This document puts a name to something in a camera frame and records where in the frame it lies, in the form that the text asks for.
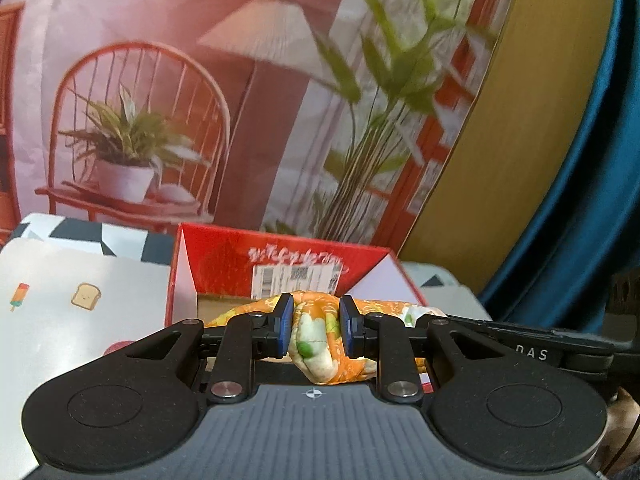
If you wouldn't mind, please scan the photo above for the orange floral cloth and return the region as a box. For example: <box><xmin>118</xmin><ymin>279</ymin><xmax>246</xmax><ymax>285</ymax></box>
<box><xmin>205</xmin><ymin>290</ymin><xmax>448</xmax><ymax>386</ymax></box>

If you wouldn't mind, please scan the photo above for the blue curtain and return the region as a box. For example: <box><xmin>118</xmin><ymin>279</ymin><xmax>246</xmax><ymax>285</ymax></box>
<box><xmin>477</xmin><ymin>0</ymin><xmax>640</xmax><ymax>333</ymax></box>

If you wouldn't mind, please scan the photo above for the yellow wooden board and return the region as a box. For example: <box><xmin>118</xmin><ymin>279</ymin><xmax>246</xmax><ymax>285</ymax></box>
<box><xmin>400</xmin><ymin>0</ymin><xmax>618</xmax><ymax>293</ymax></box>

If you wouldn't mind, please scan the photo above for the red cardboard box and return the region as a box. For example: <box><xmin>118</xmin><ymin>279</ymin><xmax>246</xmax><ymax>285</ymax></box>
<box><xmin>164</xmin><ymin>222</ymin><xmax>436</xmax><ymax>331</ymax></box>

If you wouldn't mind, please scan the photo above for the white printed table cover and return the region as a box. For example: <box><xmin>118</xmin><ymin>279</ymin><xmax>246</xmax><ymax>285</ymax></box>
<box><xmin>0</xmin><ymin>237</ymin><xmax>173</xmax><ymax>478</ymax></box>

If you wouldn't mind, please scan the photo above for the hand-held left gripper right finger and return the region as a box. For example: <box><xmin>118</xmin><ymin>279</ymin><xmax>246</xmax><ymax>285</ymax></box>
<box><xmin>340</xmin><ymin>294</ymin><xmax>501</xmax><ymax>406</ymax></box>

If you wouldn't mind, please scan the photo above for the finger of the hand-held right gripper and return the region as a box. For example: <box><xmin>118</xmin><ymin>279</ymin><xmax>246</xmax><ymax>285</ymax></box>
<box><xmin>444</xmin><ymin>314</ymin><xmax>555</xmax><ymax>340</ymax></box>

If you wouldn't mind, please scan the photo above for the printed room backdrop poster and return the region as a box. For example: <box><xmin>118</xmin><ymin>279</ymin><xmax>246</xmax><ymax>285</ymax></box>
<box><xmin>0</xmin><ymin>0</ymin><xmax>523</xmax><ymax>261</ymax></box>

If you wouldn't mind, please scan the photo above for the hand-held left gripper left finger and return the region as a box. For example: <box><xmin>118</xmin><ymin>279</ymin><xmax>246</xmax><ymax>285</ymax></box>
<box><xmin>125</xmin><ymin>292</ymin><xmax>296</xmax><ymax>405</ymax></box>

